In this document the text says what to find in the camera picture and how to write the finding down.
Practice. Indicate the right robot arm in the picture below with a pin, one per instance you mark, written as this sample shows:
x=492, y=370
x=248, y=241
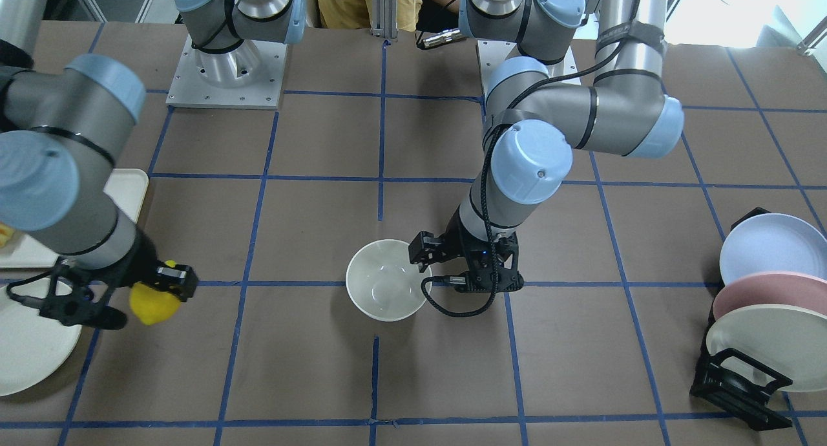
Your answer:
x=63, y=133

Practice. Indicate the cream round plate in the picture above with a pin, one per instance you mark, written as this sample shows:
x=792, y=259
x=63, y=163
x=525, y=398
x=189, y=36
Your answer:
x=32, y=347

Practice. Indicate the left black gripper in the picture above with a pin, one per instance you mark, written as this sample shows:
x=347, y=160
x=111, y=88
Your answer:
x=454, y=242

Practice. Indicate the person in yellow shirt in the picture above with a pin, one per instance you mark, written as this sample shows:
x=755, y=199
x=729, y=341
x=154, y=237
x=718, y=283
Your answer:
x=354, y=14

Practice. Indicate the black dish rack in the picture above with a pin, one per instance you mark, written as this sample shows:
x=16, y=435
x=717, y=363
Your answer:
x=730, y=390

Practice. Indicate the white bowl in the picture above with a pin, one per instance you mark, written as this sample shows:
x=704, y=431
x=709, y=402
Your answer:
x=382, y=282

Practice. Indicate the yellow lemon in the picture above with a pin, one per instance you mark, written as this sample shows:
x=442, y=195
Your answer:
x=152, y=306

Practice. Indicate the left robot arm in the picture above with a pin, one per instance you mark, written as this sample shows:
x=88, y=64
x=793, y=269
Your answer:
x=535, y=121

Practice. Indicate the sliced yellow bread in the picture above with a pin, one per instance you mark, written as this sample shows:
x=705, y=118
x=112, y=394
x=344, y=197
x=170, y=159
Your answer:
x=6, y=234

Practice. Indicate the aluminium frame post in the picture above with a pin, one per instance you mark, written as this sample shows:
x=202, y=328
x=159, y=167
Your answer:
x=384, y=19

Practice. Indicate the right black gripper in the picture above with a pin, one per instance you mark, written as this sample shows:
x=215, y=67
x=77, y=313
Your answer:
x=134, y=264

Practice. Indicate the pink plate in rack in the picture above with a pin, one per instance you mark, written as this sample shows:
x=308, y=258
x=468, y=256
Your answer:
x=772, y=287

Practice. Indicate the cream plate in rack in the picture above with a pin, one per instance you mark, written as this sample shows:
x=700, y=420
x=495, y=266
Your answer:
x=788, y=339

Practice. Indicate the cream rectangular tray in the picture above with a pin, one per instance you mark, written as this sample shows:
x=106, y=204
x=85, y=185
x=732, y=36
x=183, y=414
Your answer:
x=127, y=187

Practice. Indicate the blue plate in rack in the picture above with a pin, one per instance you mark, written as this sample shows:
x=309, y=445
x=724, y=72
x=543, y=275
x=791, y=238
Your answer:
x=771, y=242

